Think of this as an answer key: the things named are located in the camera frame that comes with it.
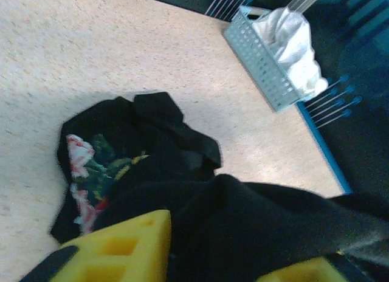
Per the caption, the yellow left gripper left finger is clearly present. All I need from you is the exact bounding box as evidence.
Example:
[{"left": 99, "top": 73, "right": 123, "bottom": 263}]
[{"left": 22, "top": 209, "right": 171, "bottom": 282}]

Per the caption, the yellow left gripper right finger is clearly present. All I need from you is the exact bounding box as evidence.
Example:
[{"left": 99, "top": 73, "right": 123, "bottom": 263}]
[{"left": 256, "top": 253, "right": 374, "bottom": 282}]

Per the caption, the black floral print t-shirt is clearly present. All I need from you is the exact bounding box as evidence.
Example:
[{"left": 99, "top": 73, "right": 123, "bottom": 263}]
[{"left": 48, "top": 92, "right": 389, "bottom": 282}]

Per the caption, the grey perforated plastic basket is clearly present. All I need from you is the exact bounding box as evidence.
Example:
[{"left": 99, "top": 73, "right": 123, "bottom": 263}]
[{"left": 222, "top": 5, "right": 300, "bottom": 113}]

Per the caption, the crumpled white cloth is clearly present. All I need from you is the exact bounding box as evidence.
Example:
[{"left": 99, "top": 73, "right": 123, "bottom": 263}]
[{"left": 252, "top": 7, "right": 329, "bottom": 99}]

